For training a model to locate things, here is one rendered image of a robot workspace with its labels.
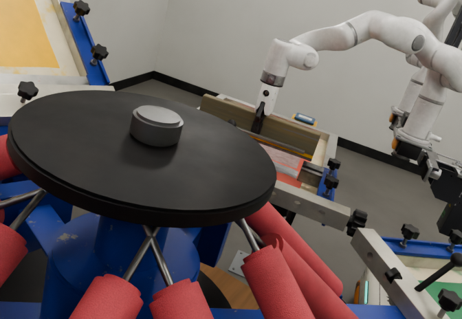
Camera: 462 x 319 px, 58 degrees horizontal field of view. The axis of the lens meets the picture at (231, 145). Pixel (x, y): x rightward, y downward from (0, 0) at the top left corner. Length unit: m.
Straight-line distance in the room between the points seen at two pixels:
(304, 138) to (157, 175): 0.96
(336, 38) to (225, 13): 3.85
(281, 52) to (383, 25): 0.32
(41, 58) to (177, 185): 0.89
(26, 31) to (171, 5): 4.19
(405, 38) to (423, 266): 0.67
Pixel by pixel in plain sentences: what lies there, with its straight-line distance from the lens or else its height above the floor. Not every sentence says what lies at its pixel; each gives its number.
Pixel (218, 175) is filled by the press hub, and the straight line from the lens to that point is 0.45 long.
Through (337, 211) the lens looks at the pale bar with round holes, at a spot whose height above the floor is 1.04.
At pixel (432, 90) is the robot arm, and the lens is 1.71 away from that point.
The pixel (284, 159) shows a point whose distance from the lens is 1.56.
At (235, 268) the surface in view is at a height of 0.01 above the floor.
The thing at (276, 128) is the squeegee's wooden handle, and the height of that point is 1.11.
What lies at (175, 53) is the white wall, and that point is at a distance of 5.43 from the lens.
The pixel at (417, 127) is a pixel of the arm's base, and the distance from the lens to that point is 1.72.
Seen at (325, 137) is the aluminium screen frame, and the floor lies 0.97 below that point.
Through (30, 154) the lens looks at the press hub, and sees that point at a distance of 0.43.
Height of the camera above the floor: 1.52
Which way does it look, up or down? 22 degrees down
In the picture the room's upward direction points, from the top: 17 degrees clockwise
